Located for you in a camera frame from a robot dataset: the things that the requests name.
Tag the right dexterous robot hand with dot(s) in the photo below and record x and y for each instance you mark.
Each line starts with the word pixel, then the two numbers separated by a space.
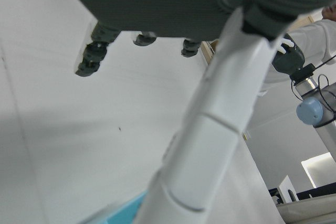
pixel 290 57

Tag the right UR5e robot arm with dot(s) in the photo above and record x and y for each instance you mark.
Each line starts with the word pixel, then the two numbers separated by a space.
pixel 312 111

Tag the person in white coat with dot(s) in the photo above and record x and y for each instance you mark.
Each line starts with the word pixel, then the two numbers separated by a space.
pixel 315 37

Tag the light blue plastic bin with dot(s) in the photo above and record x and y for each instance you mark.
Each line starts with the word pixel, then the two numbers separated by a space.
pixel 126 209

